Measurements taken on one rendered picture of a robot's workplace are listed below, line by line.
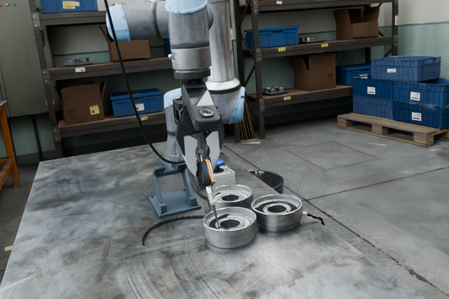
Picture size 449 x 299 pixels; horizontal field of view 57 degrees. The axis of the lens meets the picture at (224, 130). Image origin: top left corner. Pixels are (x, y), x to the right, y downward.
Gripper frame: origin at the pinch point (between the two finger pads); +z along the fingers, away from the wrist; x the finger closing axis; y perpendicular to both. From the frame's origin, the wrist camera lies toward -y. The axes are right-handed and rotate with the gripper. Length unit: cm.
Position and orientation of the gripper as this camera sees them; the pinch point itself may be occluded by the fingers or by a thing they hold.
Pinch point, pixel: (203, 169)
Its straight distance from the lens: 83.6
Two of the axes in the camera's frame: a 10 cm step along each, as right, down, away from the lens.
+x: -9.4, 1.5, -3.0
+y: -3.3, -2.4, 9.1
